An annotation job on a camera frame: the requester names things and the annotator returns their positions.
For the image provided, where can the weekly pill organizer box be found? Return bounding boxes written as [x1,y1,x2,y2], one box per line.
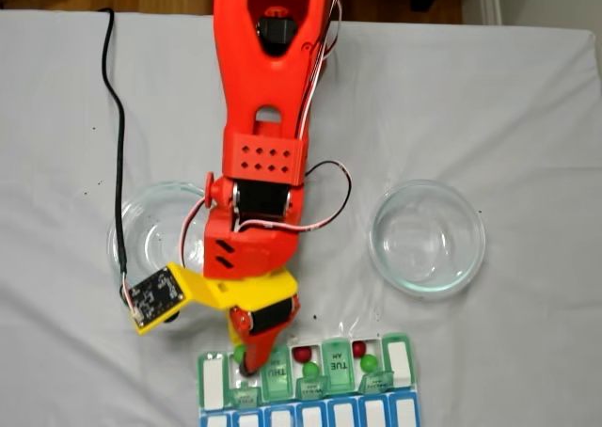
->
[196,331,421,427]

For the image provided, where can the glass bowl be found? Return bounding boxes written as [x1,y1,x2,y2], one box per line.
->
[106,181,209,301]
[368,179,486,300]

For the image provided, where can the white tablecloth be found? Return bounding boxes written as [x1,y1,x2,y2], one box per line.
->
[0,8,602,427]

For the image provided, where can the camera board on yellow mount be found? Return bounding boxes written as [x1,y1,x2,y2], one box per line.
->
[122,261,211,338]

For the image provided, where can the white red servo wire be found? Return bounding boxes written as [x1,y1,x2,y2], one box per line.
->
[180,196,214,264]
[234,160,355,234]

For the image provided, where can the black camera cable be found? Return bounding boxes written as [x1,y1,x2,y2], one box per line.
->
[99,7,132,277]

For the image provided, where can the black red white wire bundle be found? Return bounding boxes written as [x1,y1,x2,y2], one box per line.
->
[294,0,343,142]

